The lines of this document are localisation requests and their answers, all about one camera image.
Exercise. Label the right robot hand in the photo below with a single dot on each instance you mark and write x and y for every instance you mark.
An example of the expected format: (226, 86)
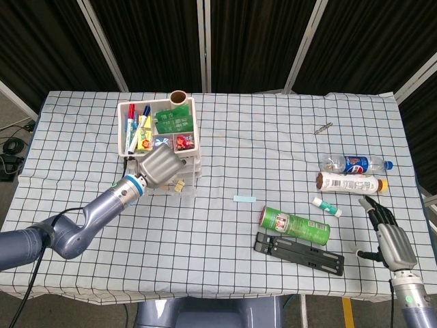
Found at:
(396, 246)

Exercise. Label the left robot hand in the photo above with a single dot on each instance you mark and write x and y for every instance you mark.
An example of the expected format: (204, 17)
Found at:
(162, 165)

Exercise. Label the clear plastic drawer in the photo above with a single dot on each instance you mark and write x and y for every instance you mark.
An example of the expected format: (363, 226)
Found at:
(189, 189)

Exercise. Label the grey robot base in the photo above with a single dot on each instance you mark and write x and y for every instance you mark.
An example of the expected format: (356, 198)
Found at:
(205, 312)

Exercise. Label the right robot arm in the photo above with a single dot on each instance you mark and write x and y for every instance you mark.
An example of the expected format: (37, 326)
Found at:
(409, 300)

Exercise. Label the white plastic drawer organizer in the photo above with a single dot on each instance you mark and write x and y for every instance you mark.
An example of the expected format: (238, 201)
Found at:
(123, 136)

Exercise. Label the blue snack packet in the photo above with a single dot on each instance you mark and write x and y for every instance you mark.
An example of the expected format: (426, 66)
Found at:
(161, 139)

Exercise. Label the gold binder clip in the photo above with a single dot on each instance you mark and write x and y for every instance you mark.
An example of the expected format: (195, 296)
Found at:
(179, 186)

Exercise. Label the red snack packet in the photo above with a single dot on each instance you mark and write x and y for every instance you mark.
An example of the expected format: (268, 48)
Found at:
(184, 141)

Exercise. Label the yellow snack packet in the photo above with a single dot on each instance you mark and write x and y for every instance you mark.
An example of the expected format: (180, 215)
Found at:
(146, 136)

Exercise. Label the blue capped marker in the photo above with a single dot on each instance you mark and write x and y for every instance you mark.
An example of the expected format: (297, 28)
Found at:
(140, 131)

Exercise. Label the green packet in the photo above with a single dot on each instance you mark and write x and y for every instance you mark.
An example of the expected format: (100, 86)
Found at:
(174, 125)
(172, 112)

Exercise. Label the red capped marker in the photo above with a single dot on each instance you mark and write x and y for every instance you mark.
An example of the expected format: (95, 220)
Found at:
(131, 119)

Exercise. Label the cardboard tube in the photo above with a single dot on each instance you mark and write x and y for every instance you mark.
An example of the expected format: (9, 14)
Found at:
(178, 98)

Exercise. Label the white bottle yellow cap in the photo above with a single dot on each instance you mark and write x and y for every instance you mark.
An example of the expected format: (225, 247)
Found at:
(348, 184)

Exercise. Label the white green glue stick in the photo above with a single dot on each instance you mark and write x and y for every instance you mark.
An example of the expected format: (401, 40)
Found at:
(326, 206)

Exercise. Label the light blue paper strip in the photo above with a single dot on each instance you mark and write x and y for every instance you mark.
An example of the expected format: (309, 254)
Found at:
(244, 199)

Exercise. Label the clear pepsi bottle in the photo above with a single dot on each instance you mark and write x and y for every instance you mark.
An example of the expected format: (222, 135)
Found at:
(355, 164)

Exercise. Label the checkered light blue tablecloth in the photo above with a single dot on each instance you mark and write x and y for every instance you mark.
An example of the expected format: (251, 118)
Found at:
(256, 153)

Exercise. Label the black folding stand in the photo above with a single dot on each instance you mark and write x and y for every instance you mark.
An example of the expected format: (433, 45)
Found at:
(297, 254)

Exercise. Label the green chips can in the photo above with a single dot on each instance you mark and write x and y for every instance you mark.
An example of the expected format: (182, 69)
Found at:
(297, 227)

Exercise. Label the white table leg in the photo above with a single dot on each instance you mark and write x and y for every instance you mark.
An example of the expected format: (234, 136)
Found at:
(303, 311)

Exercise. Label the black folding screen partition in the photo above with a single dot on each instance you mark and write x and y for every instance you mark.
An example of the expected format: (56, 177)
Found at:
(205, 51)

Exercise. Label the black power adapter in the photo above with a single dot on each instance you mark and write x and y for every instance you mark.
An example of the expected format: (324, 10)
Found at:
(8, 167)

